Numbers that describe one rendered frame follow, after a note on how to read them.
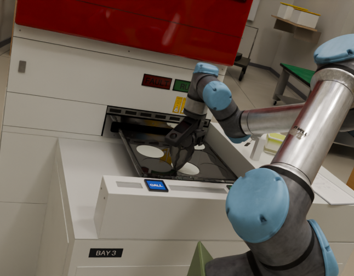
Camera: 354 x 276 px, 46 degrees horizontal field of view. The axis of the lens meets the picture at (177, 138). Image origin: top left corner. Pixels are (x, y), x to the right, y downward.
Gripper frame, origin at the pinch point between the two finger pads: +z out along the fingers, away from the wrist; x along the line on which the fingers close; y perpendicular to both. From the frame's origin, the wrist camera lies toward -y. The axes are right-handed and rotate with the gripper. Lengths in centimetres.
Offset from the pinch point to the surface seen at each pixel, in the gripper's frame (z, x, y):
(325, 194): -5.3, -42.6, 25.4
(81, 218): 9.6, 3.8, -35.7
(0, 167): 25, 60, -23
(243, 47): 55, 377, 803
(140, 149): 1.6, 17.3, 2.0
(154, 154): 1.5, 11.7, 3.7
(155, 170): 1.7, 4.0, -5.1
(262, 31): 9, 351, 824
